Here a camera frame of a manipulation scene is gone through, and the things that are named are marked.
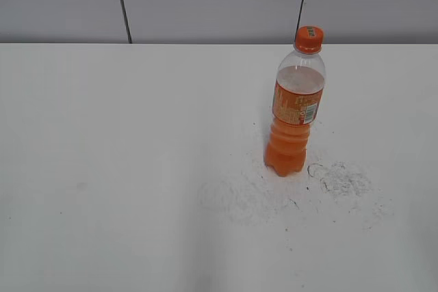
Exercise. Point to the orange drink plastic bottle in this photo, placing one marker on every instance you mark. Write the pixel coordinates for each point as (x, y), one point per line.
(298, 89)

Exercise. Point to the orange bottle cap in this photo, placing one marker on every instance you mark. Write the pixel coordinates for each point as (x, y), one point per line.
(309, 39)

